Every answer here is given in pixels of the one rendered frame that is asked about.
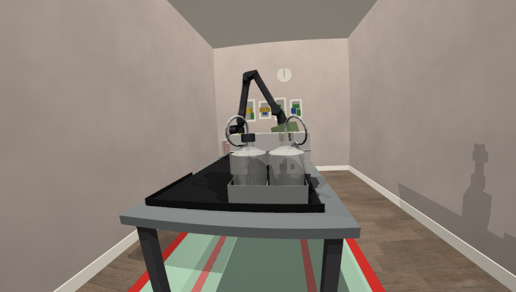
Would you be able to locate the black perforated breadboard table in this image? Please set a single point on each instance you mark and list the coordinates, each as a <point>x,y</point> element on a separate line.
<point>210,185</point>

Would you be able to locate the grey two-compartment bottle holder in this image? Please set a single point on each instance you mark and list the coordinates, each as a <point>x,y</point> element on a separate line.
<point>268,194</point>

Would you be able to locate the white plastic bottle with black cap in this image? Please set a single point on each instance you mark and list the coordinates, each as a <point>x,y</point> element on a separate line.
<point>249,164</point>

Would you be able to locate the white plastic bottle with beige cap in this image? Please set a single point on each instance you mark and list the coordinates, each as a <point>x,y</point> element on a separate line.
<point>286,163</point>

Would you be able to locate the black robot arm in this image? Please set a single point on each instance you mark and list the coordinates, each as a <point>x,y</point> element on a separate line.
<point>275,109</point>

